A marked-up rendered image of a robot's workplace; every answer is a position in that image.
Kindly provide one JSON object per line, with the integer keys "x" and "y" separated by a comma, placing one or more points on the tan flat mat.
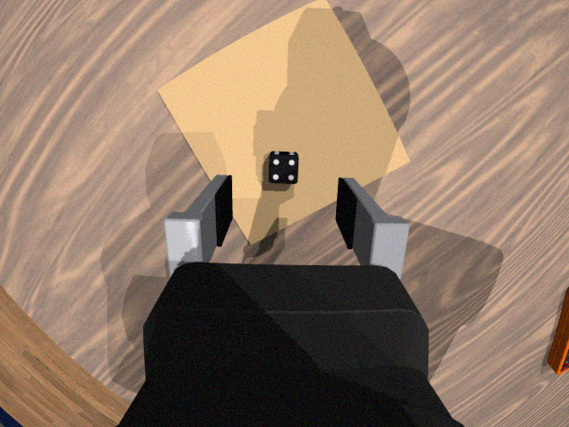
{"x": 296, "y": 84}

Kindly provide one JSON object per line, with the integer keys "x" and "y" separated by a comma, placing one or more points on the orange digital multimeter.
{"x": 558, "y": 358}

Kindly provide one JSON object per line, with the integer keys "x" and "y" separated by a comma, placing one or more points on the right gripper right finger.
{"x": 376, "y": 238}

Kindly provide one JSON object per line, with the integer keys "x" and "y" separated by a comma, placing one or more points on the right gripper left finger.
{"x": 193, "y": 235}

